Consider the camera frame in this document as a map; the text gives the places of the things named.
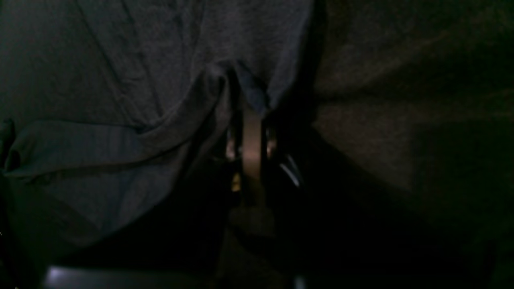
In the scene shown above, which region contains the dark grey T-shirt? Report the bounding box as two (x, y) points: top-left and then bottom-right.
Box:
(1, 0), (314, 258)

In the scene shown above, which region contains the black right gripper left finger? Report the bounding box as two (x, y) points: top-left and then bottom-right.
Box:
(53, 72), (242, 289)

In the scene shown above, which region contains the black table cloth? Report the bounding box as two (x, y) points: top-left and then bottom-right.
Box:
(277, 0), (514, 289)

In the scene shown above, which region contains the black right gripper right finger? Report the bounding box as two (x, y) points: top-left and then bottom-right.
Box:
(262, 115), (496, 289)

